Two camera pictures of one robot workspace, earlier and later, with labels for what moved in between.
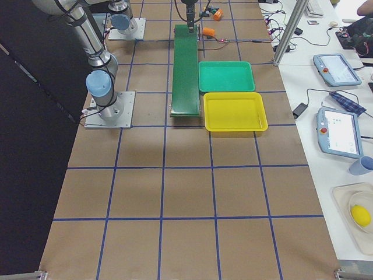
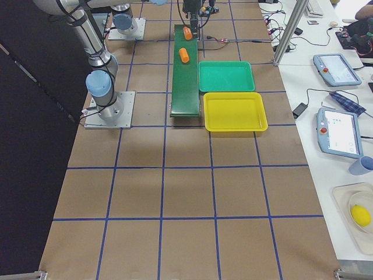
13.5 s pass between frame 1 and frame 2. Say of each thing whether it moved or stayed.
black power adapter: stayed
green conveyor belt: stayed
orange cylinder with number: moved
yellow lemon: stayed
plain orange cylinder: moved
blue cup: stayed
